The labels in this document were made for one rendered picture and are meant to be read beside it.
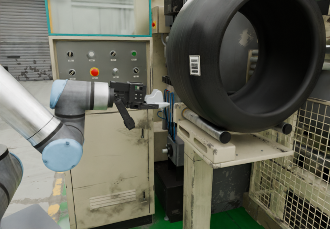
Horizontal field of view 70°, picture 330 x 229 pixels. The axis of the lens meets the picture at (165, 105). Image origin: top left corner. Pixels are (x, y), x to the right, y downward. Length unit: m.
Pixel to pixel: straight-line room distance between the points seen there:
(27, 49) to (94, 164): 8.84
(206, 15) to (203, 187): 0.96
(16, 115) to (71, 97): 0.17
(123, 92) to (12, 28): 9.55
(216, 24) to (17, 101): 0.56
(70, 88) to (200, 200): 1.00
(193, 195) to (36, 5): 9.41
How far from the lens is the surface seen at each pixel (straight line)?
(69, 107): 0.74
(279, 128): 1.04
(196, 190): 1.40
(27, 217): 1.09
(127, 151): 1.51
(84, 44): 1.41
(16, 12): 10.26
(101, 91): 0.74
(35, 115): 0.63
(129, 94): 0.76
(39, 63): 10.10
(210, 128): 0.91
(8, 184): 0.85
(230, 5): 0.78
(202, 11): 0.78
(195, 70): 0.74
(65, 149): 0.63
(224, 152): 0.88
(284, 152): 1.07
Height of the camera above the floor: 1.21
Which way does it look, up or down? 14 degrees down
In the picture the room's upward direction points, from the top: straight up
